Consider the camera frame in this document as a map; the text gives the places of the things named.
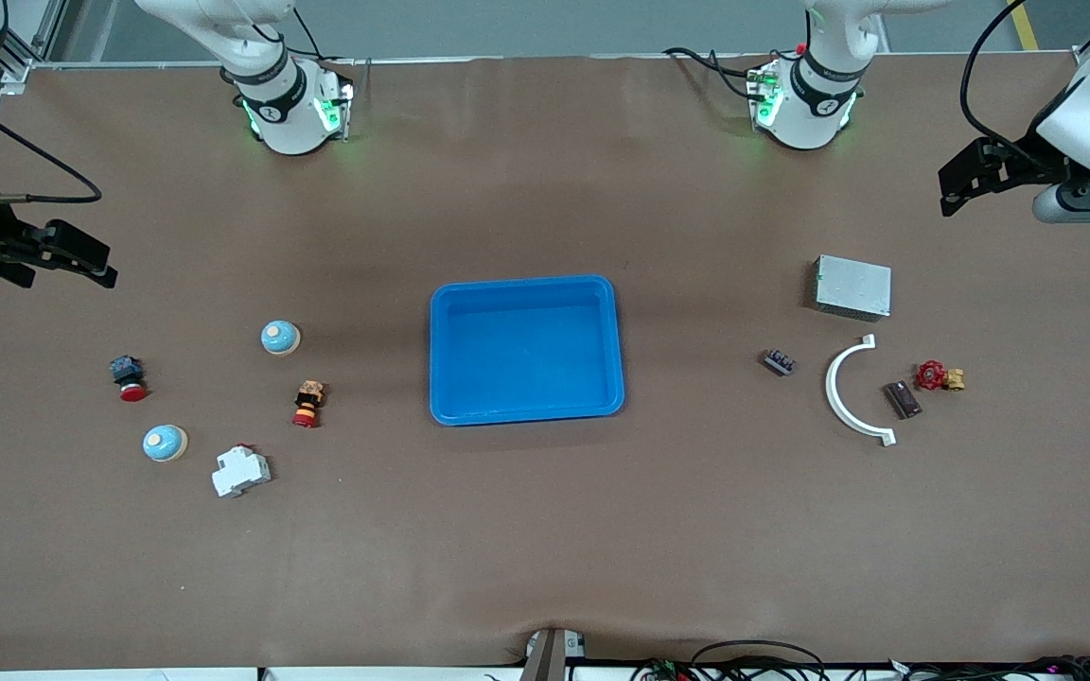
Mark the metal base bracket green light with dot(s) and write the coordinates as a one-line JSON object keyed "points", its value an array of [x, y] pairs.
{"points": [[763, 95], [335, 109]]}

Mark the red push button black body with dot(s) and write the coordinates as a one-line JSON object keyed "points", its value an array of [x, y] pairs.
{"points": [[129, 376]]}

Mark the orange red emergency stop switch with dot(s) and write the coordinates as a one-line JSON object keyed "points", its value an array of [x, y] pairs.
{"points": [[308, 404]]}

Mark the aluminium frame profile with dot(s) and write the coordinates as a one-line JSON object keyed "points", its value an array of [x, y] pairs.
{"points": [[29, 52]]}

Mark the grey metal box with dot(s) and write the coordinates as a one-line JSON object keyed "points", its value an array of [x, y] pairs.
{"points": [[852, 287]]}

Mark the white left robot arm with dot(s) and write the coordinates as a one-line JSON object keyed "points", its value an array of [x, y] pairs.
{"points": [[810, 123]]}

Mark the brown table mat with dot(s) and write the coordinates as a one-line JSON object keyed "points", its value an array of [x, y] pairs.
{"points": [[545, 530]]}

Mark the white curved plastic bracket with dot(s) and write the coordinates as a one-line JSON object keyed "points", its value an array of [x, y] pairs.
{"points": [[832, 388]]}

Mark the white circuit breaker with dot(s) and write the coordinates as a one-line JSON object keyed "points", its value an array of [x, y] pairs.
{"points": [[240, 471]]}

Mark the blue bell with cream button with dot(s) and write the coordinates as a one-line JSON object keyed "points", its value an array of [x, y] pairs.
{"points": [[165, 443], [280, 338]]}

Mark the brown electrolytic capacitor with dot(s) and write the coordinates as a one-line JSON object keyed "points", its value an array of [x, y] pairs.
{"points": [[902, 400]]}

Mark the blue plastic tray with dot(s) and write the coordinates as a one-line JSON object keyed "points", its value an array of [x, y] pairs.
{"points": [[526, 364]]}

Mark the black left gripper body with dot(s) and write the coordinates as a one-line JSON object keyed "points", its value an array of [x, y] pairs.
{"points": [[1039, 157]]}

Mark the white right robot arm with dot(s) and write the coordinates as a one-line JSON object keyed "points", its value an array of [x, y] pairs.
{"points": [[290, 123]]}

